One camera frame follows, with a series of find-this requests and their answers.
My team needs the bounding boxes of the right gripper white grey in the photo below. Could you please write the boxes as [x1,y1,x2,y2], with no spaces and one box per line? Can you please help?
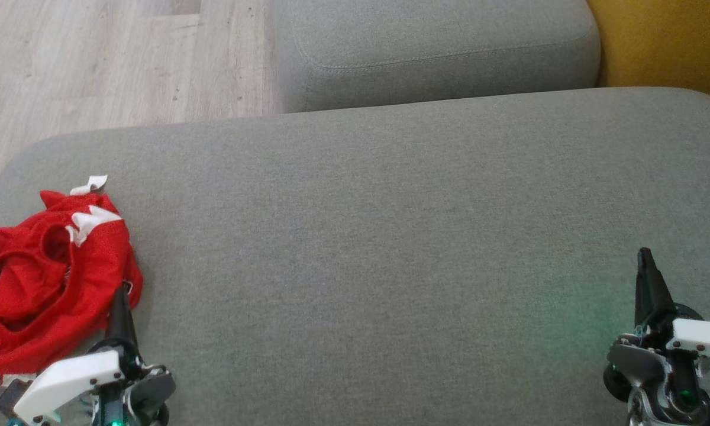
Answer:
[603,247,710,426]

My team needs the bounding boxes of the red shirt with white trim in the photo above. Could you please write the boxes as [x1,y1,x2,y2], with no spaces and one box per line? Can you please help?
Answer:
[0,175,144,391]

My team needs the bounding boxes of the wide yellow sofa back cushion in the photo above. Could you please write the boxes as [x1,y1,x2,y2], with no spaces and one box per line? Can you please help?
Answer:
[586,0,710,108]

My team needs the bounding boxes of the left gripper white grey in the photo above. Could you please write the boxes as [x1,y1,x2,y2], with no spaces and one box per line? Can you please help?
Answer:
[0,283,177,426]

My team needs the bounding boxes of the medium grey sofa seat cushion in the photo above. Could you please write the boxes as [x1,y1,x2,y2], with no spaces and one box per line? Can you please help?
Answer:
[266,0,602,114]

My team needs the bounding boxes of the large grey sofa seat cushion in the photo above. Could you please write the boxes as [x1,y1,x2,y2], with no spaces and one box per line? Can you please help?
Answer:
[0,87,710,426]

